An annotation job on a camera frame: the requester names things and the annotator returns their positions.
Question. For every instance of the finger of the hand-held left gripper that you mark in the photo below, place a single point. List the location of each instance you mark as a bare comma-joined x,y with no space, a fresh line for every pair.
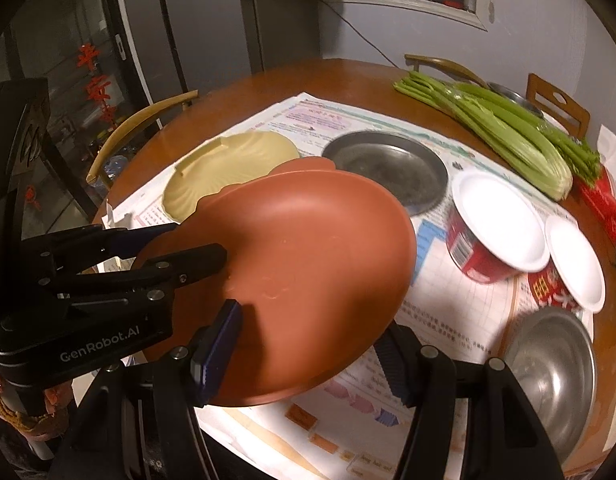
187,266
112,242

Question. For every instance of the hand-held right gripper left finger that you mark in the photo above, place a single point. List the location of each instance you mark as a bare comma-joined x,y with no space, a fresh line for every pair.
221,341

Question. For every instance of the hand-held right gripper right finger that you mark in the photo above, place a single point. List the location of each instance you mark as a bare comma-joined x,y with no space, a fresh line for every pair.
390,366

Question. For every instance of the cream shell-shaped plate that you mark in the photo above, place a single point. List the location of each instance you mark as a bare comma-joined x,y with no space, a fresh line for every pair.
227,170

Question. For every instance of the reddish-brown plastic plate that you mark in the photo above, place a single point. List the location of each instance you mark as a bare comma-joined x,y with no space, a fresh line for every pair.
313,260

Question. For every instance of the round metal plate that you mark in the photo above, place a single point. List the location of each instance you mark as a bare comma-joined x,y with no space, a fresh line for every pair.
388,170

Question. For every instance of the small white bowl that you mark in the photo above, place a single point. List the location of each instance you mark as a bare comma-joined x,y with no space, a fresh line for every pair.
573,260

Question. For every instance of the person's left hand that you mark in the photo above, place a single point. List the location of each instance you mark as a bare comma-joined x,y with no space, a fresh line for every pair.
55,399

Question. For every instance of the printed newspaper sheet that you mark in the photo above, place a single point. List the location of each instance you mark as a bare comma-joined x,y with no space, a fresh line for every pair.
438,300

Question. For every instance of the curved yellow wooden chair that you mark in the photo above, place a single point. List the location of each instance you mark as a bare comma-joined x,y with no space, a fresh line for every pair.
132,120

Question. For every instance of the stainless steel bowl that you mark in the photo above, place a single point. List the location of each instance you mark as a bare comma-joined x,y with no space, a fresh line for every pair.
553,385

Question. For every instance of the red hanging decoration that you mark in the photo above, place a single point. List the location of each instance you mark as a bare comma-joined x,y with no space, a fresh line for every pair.
90,57

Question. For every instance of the dark framed glass door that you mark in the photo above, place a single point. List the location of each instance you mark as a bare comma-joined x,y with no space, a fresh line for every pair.
122,35

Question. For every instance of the celery bunch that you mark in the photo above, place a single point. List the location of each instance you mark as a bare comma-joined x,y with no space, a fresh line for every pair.
503,130

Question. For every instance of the red tissue box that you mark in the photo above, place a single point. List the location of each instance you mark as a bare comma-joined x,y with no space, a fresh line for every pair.
603,205

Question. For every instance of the shallow steel basin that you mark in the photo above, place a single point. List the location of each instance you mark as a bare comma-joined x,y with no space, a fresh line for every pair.
513,94

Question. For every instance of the orange wooden chair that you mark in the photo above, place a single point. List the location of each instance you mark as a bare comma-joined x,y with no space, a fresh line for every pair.
538,95

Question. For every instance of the wooden chair backrest left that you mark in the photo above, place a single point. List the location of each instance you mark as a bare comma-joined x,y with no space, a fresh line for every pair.
448,62

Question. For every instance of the white tissue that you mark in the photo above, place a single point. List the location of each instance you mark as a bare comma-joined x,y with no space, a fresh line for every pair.
613,150

